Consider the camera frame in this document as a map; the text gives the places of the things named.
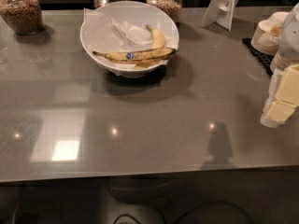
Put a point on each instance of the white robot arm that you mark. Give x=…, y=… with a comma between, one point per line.
x=288, y=44

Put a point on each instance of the short yellow banana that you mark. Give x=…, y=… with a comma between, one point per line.
x=158, y=39

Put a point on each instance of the white bowl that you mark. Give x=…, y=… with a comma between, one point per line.
x=137, y=13

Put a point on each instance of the black mesh mat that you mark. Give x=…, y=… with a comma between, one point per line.
x=263, y=59

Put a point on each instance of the stack of paper bowls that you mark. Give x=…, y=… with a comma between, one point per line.
x=266, y=35

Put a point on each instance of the white folded card stand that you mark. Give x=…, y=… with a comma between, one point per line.
x=220, y=12

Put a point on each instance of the right glass jar of grains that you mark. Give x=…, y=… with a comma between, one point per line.
x=170, y=7

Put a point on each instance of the glass jar of grains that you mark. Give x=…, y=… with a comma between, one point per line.
x=170, y=7
x=24, y=17

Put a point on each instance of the left glass jar of grains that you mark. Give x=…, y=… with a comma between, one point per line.
x=24, y=17

